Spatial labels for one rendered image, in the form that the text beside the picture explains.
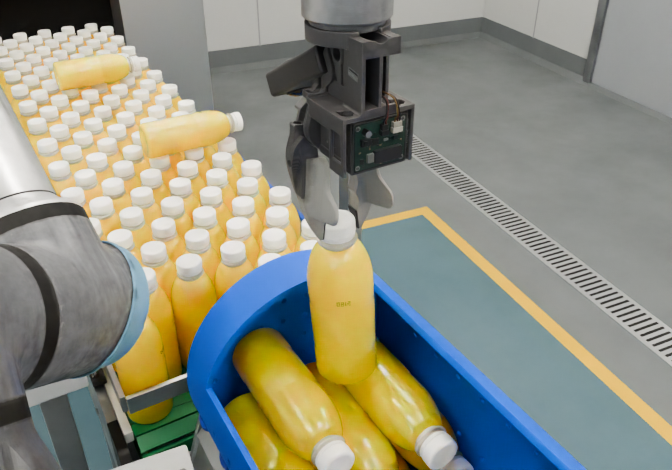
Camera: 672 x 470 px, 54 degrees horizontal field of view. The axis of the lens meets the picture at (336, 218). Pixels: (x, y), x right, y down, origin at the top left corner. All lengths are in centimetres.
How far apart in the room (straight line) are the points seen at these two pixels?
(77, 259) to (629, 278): 271
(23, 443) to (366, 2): 38
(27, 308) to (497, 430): 52
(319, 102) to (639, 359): 223
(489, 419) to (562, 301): 206
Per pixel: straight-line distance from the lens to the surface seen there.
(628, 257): 322
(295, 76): 61
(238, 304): 76
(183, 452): 70
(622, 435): 238
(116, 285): 59
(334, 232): 64
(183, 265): 102
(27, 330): 51
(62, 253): 57
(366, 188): 64
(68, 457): 121
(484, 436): 82
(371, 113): 54
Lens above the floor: 168
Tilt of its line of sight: 31 degrees down
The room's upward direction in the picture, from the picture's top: straight up
